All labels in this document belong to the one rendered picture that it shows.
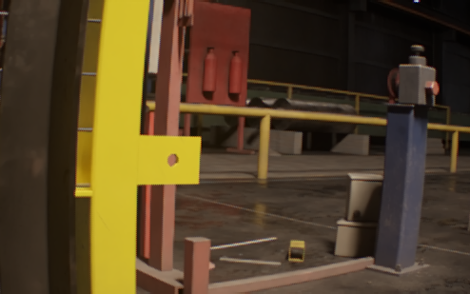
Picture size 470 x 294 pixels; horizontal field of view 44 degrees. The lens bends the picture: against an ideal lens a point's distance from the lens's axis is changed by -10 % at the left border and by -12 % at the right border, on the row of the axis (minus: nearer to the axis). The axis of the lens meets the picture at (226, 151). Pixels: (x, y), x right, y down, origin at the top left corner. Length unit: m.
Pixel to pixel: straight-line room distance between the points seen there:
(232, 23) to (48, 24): 7.96
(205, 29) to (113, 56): 7.49
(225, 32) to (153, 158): 7.59
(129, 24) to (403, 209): 1.52
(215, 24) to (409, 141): 6.33
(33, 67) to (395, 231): 1.74
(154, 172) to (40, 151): 0.30
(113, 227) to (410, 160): 1.50
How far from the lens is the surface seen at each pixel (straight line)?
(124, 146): 0.60
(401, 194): 2.02
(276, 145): 9.04
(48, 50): 0.39
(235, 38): 8.34
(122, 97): 0.59
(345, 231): 2.24
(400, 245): 2.03
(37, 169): 0.39
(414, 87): 2.00
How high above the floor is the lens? 0.47
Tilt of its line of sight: 3 degrees down
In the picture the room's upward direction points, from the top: 3 degrees clockwise
